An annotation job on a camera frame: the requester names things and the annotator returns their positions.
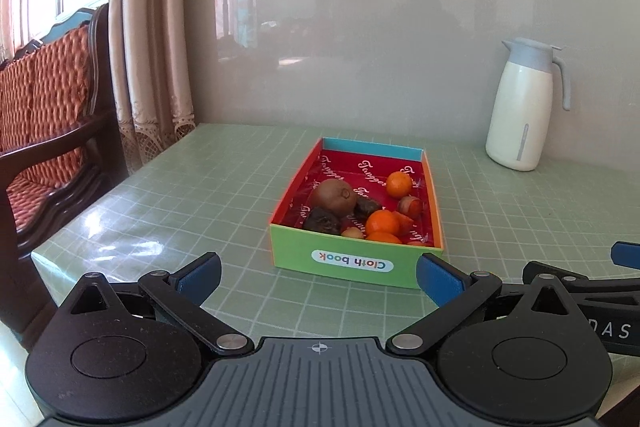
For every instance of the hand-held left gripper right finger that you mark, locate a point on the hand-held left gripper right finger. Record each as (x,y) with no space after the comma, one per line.
(440,277)

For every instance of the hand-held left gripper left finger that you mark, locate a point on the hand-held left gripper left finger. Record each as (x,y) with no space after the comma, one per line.
(200,272)

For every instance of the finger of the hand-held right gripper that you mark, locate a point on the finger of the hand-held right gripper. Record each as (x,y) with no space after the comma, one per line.
(600,283)
(627,254)

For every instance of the small red fruit piece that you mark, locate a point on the small red fruit piece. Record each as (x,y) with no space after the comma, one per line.
(405,221)

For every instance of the mandarin orange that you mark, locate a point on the mandarin orange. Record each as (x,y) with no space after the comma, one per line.
(384,238)
(399,184)
(382,222)

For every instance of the colourful cardboard box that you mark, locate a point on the colourful cardboard box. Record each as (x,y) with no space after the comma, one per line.
(350,264)

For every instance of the small tan longan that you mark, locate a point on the small tan longan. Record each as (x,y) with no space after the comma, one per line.
(352,233)

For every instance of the brown kiwi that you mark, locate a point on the brown kiwi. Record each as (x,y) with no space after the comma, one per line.
(334,197)

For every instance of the white thermos jug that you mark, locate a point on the white thermos jug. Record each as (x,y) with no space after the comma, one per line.
(520,107)

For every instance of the wooden chair with orange cushion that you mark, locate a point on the wooden chair with orange cushion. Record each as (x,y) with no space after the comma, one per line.
(50,82)

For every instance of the beige lace curtain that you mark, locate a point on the beige lace curtain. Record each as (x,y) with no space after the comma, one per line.
(150,32)

